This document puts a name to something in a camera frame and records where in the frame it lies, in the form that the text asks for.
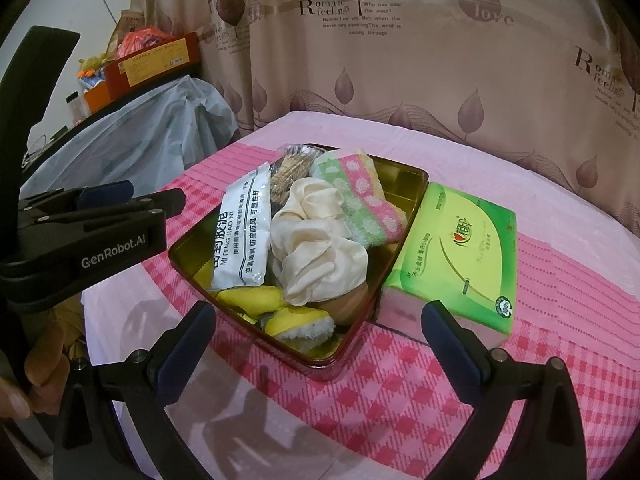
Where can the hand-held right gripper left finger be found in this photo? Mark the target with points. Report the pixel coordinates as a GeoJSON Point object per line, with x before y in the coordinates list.
{"type": "Point", "coordinates": [185, 355]}

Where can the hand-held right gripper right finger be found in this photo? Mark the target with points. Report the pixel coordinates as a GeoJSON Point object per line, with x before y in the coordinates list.
{"type": "Point", "coordinates": [450, 345]}

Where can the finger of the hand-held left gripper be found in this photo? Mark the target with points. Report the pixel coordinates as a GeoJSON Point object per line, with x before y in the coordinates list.
{"type": "Point", "coordinates": [107, 192]}
{"type": "Point", "coordinates": [167, 201]}

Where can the white printed packet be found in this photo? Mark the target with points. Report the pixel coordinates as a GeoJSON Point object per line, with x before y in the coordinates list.
{"type": "Point", "coordinates": [240, 230]}

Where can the green tissue pack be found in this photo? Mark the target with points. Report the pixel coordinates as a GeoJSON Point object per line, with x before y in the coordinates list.
{"type": "Point", "coordinates": [450, 245]}

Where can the beige makeup sponge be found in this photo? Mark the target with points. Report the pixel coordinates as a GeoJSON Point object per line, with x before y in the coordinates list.
{"type": "Point", "coordinates": [350, 305]}

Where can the clear toothpick packet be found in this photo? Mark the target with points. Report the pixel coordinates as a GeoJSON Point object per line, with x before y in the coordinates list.
{"type": "Point", "coordinates": [287, 175]}

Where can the red gold tin box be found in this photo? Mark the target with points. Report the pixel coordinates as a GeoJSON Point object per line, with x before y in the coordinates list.
{"type": "Point", "coordinates": [395, 185]}

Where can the green pink dotted towel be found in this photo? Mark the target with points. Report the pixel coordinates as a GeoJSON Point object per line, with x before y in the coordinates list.
{"type": "Point", "coordinates": [360, 195]}

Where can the person's left hand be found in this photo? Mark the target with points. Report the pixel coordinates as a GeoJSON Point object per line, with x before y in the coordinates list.
{"type": "Point", "coordinates": [45, 360]}

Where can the pink checkered cloth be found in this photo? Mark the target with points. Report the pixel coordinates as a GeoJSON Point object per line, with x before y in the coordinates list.
{"type": "Point", "coordinates": [400, 410]}

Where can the grey plastic cover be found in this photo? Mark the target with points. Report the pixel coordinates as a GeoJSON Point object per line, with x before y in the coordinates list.
{"type": "Point", "coordinates": [150, 120]}

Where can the clear jar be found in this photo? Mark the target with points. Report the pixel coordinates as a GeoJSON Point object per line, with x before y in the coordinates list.
{"type": "Point", "coordinates": [75, 107]}

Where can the orange box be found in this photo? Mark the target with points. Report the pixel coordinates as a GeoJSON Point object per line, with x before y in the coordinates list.
{"type": "Point", "coordinates": [96, 97]}

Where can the red cardboard box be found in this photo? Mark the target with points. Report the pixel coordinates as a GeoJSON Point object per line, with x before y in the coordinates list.
{"type": "Point", "coordinates": [150, 62]}

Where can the orange plastic bag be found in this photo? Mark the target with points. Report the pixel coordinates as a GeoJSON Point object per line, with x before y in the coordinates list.
{"type": "Point", "coordinates": [142, 40]}

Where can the brown paper bag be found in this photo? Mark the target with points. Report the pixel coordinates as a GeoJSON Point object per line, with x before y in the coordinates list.
{"type": "Point", "coordinates": [131, 19]}

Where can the light pink sheet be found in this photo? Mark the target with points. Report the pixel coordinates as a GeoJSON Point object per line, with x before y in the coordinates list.
{"type": "Point", "coordinates": [350, 125]}

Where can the beige leaf print curtain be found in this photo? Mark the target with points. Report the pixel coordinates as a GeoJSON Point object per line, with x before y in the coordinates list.
{"type": "Point", "coordinates": [425, 85]}

